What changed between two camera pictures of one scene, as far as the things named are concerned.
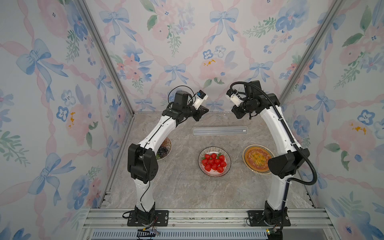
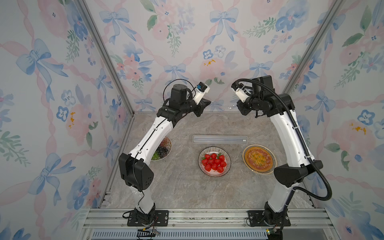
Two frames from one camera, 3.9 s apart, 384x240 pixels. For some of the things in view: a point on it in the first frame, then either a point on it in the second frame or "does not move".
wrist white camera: [232, 95] → [239, 89]
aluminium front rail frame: [305, 219] does not move
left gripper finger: [202, 110] → [204, 102]
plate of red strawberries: [214, 161] does not move
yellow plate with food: [256, 158] does not move
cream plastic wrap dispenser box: [218, 131] → [220, 139]
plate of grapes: [165, 149] does not move
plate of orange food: [255, 157] does not move
